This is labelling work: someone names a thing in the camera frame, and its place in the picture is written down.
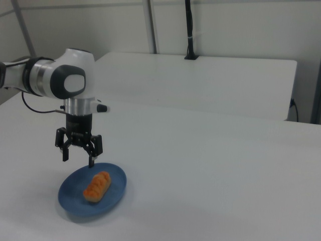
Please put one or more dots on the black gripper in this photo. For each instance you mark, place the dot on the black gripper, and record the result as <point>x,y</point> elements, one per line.
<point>79,126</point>

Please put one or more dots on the orange braided bread loaf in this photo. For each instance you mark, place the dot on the orange braided bread loaf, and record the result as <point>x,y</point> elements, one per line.
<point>97,186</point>

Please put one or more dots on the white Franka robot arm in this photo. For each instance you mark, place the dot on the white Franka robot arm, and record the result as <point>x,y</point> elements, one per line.
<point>72,82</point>

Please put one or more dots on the blue round plate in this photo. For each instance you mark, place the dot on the blue round plate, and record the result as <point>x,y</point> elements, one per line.
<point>75,198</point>

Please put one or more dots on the white side table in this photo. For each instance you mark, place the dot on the white side table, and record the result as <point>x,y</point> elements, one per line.
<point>200,82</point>

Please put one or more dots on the grey metal frame post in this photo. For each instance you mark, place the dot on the grey metal frame post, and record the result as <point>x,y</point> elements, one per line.
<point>25,30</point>
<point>153,25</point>

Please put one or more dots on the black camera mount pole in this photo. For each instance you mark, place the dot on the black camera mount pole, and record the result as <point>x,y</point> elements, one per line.
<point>189,30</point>

